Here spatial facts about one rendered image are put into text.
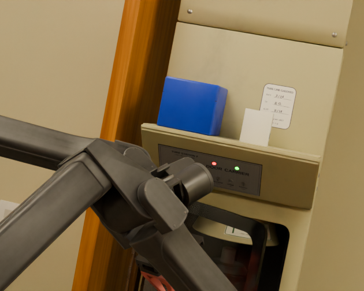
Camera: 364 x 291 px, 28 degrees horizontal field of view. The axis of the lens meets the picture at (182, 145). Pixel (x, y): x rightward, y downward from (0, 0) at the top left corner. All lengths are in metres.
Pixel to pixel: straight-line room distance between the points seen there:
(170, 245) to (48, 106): 1.08
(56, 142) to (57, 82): 0.80
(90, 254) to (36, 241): 0.55
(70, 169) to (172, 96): 0.46
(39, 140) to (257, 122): 0.39
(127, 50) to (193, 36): 0.14
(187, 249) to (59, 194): 0.19
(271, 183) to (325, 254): 0.54
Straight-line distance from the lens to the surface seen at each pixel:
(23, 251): 0.81
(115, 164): 0.89
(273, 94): 1.37
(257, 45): 1.38
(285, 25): 1.38
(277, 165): 1.27
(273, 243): 1.44
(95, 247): 1.36
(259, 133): 1.28
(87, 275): 1.37
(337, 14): 1.38
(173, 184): 1.14
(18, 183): 1.98
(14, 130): 1.16
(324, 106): 1.36
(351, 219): 1.80
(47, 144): 1.15
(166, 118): 1.29
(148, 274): 1.18
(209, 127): 1.27
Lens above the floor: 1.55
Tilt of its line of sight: 3 degrees down
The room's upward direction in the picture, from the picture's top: 11 degrees clockwise
